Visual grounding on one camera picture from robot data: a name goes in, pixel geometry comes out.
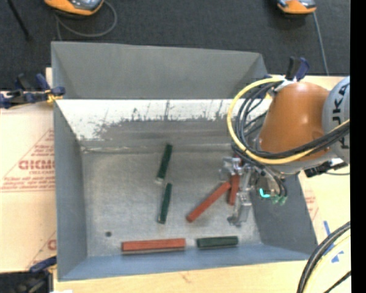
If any dark green flat block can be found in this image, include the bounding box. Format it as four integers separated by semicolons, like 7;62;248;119
196;236;240;250
154;143;174;186
156;182;174;225

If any grey metal bin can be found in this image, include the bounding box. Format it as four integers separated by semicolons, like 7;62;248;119
50;41;320;282

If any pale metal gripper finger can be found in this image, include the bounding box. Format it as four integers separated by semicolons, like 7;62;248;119
227;193;253;228
218;156;247;183

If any black cylinder on white bracket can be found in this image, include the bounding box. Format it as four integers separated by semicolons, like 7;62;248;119
304;159;349;178

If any red-brown flat block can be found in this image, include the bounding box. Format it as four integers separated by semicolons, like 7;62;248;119
228;173;241;206
185;181;233;223
120;237;187;255

